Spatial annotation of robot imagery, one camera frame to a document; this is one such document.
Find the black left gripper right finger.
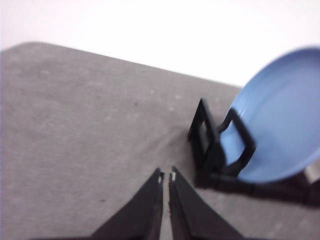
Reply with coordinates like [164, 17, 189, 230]
[168, 166, 246, 240]

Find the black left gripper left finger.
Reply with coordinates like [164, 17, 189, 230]
[90, 167, 165, 240]

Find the black plate rack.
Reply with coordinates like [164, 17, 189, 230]
[187, 98, 320, 207]

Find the blue plate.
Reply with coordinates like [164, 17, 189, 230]
[220, 47, 320, 184]

